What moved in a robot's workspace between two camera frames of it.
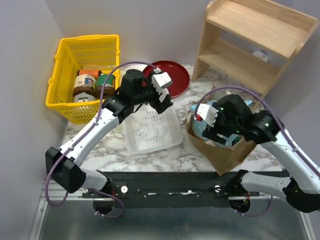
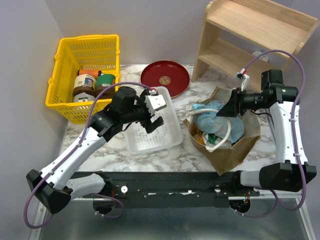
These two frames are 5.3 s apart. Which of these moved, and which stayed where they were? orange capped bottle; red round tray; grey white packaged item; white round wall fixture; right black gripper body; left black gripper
Moved: right black gripper body; left black gripper
Stayed: white round wall fixture; grey white packaged item; red round tray; orange capped bottle
